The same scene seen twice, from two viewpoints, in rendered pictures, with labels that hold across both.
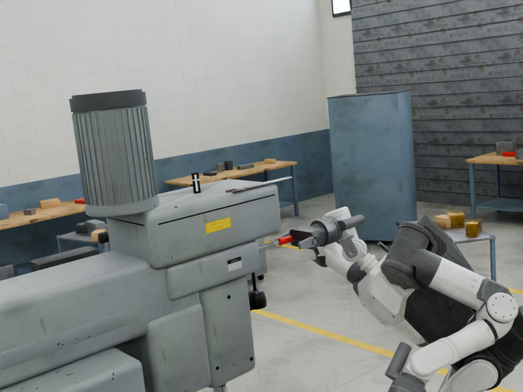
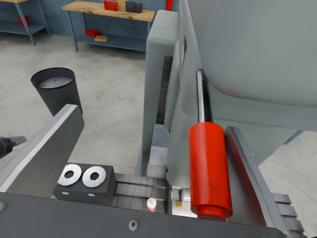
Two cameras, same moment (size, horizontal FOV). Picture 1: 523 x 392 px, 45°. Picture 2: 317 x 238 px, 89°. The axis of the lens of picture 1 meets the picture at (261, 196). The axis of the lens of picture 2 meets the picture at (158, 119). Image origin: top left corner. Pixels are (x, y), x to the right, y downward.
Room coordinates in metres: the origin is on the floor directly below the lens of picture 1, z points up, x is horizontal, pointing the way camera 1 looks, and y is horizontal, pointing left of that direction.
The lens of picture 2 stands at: (1.94, -0.12, 1.78)
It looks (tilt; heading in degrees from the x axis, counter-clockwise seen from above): 45 degrees down; 129
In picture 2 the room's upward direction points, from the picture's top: 8 degrees clockwise
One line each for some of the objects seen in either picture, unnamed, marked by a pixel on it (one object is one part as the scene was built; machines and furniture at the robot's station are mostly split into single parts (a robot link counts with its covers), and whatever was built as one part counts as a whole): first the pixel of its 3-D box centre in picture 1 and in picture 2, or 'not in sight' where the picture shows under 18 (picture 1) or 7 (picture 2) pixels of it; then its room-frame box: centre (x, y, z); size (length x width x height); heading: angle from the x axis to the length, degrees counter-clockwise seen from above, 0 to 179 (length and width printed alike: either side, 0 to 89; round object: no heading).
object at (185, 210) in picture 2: not in sight; (188, 210); (1.94, 0.17, 1.02); 0.15 x 0.06 x 0.04; 41
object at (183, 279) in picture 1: (193, 263); (246, 46); (1.84, 0.22, 1.68); 0.34 x 0.24 x 0.10; 130
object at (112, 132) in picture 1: (115, 152); not in sight; (1.71, 0.38, 2.05); 0.20 x 0.20 x 0.32
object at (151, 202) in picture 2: not in sight; (151, 204); (1.80, 0.08, 0.99); 0.04 x 0.04 x 0.11
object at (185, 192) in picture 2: not in sight; (188, 195); (1.90, 0.22, 1.05); 0.06 x 0.05 x 0.06; 41
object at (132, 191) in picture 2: not in sight; (175, 205); (1.88, 0.19, 0.89); 1.24 x 0.23 x 0.08; 40
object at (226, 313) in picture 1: (211, 324); (212, 132); (1.87, 0.19, 1.47); 0.21 x 0.19 x 0.32; 40
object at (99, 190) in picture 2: not in sight; (87, 185); (1.56, -0.08, 1.03); 0.22 x 0.12 x 0.20; 43
